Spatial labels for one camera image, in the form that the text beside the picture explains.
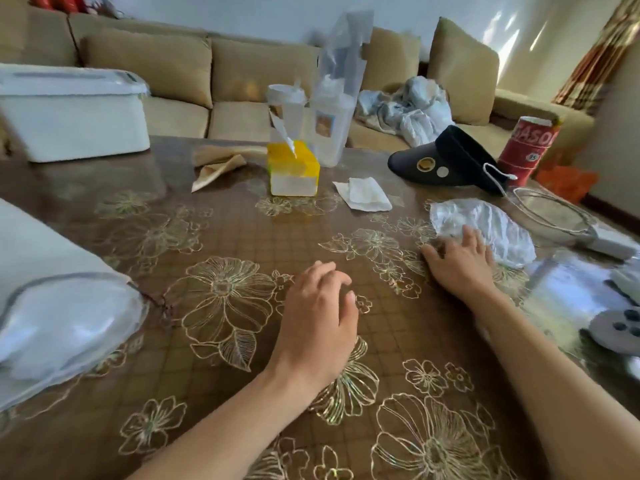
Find person's left hand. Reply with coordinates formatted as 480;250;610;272
264;261;360;390

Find person's right hand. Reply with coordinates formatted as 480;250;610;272
420;225;499;306

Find person's left forearm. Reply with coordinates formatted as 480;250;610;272
127;367;333;480

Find person's right forearm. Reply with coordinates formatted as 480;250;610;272
467;289;640;480

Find crumpled white plastic bag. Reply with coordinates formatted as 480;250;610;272
430;198;537;269

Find white tissue piece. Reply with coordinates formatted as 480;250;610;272
332;177;393;213

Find black visor cap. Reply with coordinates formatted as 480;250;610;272
387;125;519;197

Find metal mesh strainer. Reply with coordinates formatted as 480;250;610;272
505;187;640;261

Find red cylindrical can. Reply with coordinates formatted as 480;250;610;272
497;116;561;188

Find pile of pale clothes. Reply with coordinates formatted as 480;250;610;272
355;76;456;148

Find yellow tissue box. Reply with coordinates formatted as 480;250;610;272
266;140;321;198

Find orange plastic bag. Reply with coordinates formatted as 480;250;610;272
535;162;600;205

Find brown floral table cover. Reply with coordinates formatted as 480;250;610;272
0;135;640;480

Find tall clear plastic container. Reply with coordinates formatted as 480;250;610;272
310;75;356;168

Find beige sofa cushion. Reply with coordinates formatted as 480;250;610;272
80;29;214;109
426;17;501;127
360;27;422;93
210;39;321;103

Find white round device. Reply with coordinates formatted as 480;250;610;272
587;307;640;358

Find beige cloth napkin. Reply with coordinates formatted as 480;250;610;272
191;145;269;193

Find small clear plastic bottle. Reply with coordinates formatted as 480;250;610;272
266;84;307;145

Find beige fabric sofa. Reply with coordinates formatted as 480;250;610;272
0;5;596;161

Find clear plastic bag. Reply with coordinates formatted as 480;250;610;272
315;10;375;98

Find striped patterned curtain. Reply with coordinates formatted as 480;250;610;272
552;0;640;116

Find large white fabric bag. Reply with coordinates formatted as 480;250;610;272
0;197;151;413

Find white plastic storage box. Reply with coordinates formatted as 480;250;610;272
0;64;152;163

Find red items behind sofa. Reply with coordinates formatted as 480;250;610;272
27;0;87;14

